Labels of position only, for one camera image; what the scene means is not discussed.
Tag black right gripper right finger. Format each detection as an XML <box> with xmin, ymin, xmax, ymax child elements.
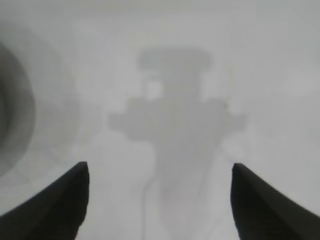
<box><xmin>230</xmin><ymin>163</ymin><xmax>320</xmax><ymax>240</ymax></box>

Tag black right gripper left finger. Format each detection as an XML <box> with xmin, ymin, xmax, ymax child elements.
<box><xmin>0</xmin><ymin>161</ymin><xmax>90</xmax><ymax>240</ymax></box>

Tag stainless steel mixing bowl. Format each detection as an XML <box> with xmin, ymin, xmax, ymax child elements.
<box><xmin>0</xmin><ymin>41</ymin><xmax>36</xmax><ymax>180</ymax></box>

